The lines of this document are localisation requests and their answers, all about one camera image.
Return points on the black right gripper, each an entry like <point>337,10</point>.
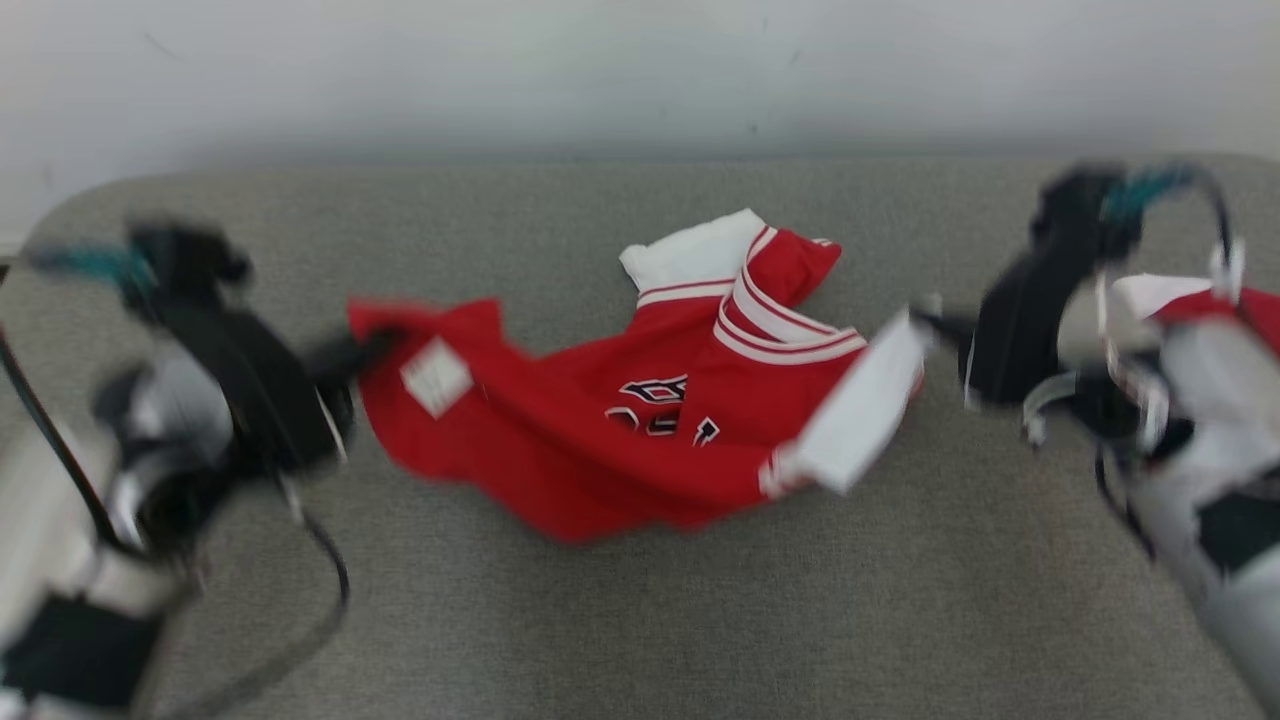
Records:
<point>1025,330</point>

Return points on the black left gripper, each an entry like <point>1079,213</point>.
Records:
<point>260,400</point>

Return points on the red basketball jersey white trim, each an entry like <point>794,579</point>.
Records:
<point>560,450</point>

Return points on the red shorts with white stripes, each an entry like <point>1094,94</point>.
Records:
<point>1210,305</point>

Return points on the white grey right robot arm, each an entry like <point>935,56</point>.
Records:
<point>1200,450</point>

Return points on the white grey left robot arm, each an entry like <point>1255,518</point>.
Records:
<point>50,520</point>

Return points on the grey fabric sofa cushion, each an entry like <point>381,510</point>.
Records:
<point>640,620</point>

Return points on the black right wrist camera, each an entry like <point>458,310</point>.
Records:
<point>1080,210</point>

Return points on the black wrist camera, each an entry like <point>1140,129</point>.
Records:
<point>1080,210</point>
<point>185,265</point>

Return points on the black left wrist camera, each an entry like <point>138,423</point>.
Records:
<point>185,265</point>

